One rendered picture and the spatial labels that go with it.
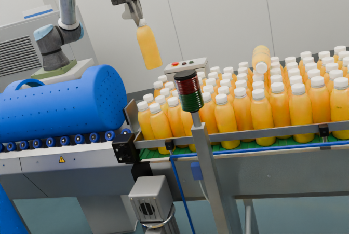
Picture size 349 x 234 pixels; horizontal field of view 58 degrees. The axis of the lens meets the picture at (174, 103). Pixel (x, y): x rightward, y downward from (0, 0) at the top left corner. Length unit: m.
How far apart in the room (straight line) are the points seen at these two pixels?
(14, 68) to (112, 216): 1.79
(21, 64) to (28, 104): 1.90
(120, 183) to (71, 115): 0.38
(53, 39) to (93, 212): 1.14
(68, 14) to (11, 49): 1.55
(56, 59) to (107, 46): 2.44
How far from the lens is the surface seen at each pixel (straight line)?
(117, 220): 2.28
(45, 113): 1.40
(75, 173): 1.52
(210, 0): 4.05
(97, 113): 1.27
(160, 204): 1.12
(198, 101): 0.84
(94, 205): 2.24
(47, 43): 1.91
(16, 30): 3.27
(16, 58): 3.34
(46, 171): 1.59
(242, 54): 4.20
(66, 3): 1.82
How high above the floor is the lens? 1.51
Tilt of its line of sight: 22 degrees down
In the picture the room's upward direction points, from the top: 15 degrees counter-clockwise
